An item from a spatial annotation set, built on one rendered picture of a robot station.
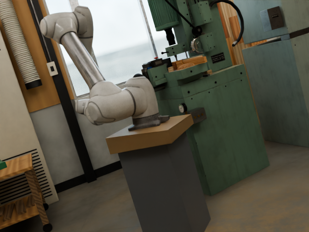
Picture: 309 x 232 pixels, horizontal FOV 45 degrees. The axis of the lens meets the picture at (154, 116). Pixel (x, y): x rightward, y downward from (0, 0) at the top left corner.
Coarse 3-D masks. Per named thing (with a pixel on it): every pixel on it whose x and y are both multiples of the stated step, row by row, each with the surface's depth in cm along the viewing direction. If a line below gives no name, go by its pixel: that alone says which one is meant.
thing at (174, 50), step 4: (180, 44) 271; (184, 44) 272; (168, 48) 268; (172, 48) 267; (176, 48) 269; (180, 48) 271; (172, 52) 268; (176, 52) 269; (180, 52) 271; (168, 56) 272; (176, 56) 272
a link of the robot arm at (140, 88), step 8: (128, 80) 203; (136, 80) 200; (144, 80) 202; (128, 88) 199; (136, 88) 199; (144, 88) 200; (152, 88) 204; (136, 96) 197; (144, 96) 199; (152, 96) 203; (136, 104) 197; (144, 104) 200; (152, 104) 202; (136, 112) 199; (144, 112) 201; (152, 112) 203
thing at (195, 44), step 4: (192, 40) 264; (196, 40) 265; (192, 44) 263; (196, 44) 265; (200, 44) 266; (192, 48) 264; (196, 48) 265; (200, 48) 267; (196, 52) 265; (200, 52) 266
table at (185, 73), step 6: (192, 66) 246; (198, 66) 248; (204, 66) 250; (168, 72) 258; (174, 72) 250; (180, 72) 243; (186, 72) 244; (192, 72) 246; (198, 72) 248; (168, 78) 259; (174, 78) 252; (180, 78) 245; (156, 84) 258
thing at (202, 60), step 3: (201, 57) 244; (204, 57) 243; (189, 60) 257; (192, 60) 255; (195, 60) 251; (198, 60) 249; (201, 60) 246; (204, 60) 243; (183, 63) 265; (186, 63) 262; (195, 63) 252; (198, 63) 250; (201, 63) 247
